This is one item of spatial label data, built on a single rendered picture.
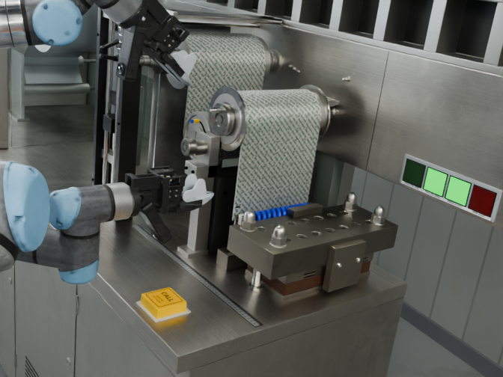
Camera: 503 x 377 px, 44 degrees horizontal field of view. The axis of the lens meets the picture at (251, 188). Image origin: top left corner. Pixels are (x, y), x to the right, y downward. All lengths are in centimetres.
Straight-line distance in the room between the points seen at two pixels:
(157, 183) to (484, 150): 68
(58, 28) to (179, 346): 61
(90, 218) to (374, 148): 71
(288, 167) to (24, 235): 81
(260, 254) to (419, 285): 195
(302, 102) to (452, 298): 179
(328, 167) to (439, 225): 147
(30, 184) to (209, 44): 84
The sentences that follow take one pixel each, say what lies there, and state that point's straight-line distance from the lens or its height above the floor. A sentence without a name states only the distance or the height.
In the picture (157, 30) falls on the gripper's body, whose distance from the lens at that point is 129.
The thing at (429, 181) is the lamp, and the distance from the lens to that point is 145.
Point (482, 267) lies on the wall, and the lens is 296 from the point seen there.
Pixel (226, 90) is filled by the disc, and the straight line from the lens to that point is 143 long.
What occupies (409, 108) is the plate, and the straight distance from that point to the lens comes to 148.
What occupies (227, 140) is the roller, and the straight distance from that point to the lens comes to 143.
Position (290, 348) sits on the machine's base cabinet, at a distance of 138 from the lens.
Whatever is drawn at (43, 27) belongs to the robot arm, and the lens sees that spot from 106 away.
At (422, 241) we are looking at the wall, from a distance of 315.
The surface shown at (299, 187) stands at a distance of 157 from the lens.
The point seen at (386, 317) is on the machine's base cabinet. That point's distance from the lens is 160.
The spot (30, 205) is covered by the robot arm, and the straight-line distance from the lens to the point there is 88.
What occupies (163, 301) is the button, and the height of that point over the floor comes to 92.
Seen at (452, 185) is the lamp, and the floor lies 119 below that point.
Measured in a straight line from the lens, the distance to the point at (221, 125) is 143.
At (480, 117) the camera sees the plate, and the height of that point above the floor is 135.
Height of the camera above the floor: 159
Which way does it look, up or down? 20 degrees down
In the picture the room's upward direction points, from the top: 7 degrees clockwise
